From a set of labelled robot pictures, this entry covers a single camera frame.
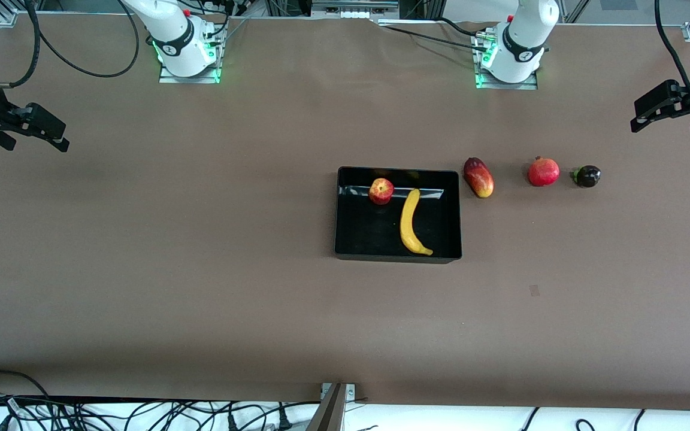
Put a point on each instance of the brown table cover sheet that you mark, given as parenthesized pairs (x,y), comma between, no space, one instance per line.
(201,311)

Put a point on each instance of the silver post bracket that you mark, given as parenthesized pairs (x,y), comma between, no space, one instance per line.
(351,392)

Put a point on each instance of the aluminium profile post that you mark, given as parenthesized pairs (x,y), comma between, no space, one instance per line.
(330,413)

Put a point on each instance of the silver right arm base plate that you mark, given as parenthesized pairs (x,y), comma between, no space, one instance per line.
(168,78)

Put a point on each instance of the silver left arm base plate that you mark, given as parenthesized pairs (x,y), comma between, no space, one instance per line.
(524,85)

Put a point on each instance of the yellow banana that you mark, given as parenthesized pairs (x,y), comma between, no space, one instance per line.
(408,224)

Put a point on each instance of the red yellow mango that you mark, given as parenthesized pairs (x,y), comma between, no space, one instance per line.
(478,178)

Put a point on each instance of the grey metal frame piece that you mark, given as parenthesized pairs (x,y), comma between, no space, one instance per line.
(354,6)

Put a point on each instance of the red pomegranate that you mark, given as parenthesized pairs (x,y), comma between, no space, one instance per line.
(544,172)

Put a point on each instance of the black plastic tray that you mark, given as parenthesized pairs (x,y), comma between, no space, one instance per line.
(375,233)

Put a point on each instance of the dark purple mangosteen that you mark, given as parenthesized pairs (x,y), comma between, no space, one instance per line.
(588,176)

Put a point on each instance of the red apple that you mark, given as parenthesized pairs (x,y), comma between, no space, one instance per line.
(381,191)

